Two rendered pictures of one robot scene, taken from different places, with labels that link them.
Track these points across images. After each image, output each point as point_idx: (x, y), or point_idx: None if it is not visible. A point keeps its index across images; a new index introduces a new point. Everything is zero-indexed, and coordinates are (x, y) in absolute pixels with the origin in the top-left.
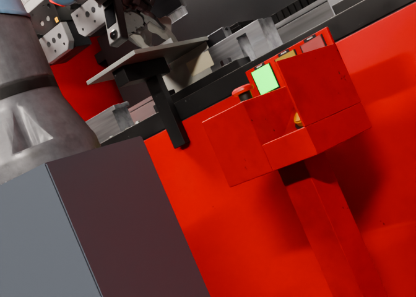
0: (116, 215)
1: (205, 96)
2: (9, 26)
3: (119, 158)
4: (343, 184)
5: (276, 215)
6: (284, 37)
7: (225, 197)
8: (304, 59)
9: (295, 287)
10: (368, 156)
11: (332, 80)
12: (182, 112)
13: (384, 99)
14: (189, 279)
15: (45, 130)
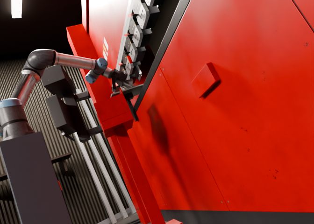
0: (20, 152)
1: (136, 105)
2: (7, 109)
3: (28, 138)
4: (162, 133)
5: (156, 143)
6: None
7: (147, 136)
8: (106, 101)
9: (165, 168)
10: (163, 124)
11: (117, 105)
12: (135, 110)
13: (160, 105)
14: (46, 167)
15: (10, 133)
